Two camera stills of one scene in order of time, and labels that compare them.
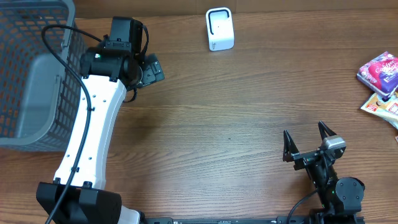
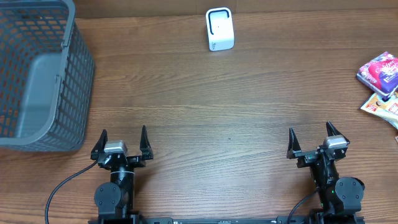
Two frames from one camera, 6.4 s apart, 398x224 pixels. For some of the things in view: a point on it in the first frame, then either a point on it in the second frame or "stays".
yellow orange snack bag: [375, 104] stays
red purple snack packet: [380, 73] stays
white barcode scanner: [220, 28] stays
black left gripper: [152, 70] to [146, 150]
